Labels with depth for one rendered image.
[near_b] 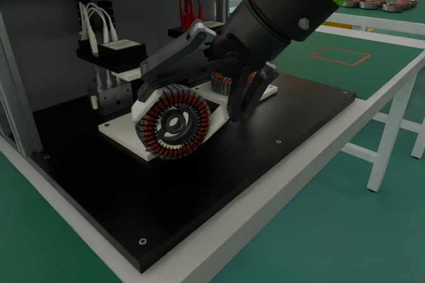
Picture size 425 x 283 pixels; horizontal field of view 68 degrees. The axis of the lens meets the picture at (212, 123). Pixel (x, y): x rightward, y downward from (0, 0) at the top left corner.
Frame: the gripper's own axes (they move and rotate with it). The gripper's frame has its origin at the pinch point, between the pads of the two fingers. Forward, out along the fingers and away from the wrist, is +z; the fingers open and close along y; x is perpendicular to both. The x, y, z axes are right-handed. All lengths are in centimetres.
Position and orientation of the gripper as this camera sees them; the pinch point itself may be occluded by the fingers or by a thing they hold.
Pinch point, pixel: (175, 119)
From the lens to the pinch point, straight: 47.9
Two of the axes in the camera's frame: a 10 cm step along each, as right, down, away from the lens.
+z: -6.1, 5.8, 5.4
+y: -7.7, -2.7, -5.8
